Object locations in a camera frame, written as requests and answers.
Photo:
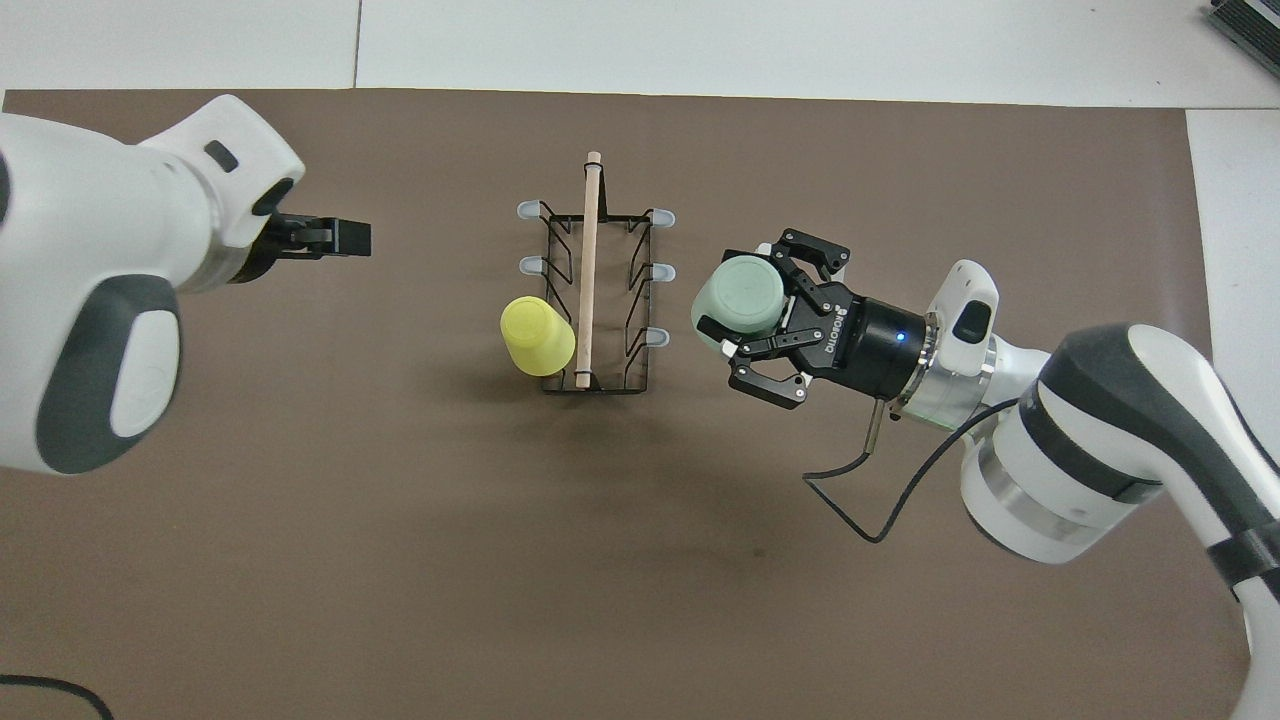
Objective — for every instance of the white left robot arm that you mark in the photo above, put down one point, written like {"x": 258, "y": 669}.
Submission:
{"x": 90, "y": 300}

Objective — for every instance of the grey ribbed device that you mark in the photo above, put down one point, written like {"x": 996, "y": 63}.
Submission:
{"x": 1250, "y": 20}

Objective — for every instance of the yellow plastic cup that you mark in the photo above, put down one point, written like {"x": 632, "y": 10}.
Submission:
{"x": 538, "y": 335}

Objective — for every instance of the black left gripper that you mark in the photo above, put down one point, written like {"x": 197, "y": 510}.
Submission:
{"x": 290, "y": 240}

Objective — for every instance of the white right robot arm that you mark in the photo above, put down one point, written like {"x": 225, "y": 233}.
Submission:
{"x": 1090, "y": 450}

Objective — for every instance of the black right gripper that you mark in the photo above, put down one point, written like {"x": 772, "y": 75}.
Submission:
{"x": 870, "y": 345}

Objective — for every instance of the pale green plastic cup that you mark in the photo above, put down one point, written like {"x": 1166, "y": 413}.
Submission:
{"x": 740, "y": 300}

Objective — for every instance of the brown table mat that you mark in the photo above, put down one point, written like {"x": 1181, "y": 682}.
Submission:
{"x": 500, "y": 560}

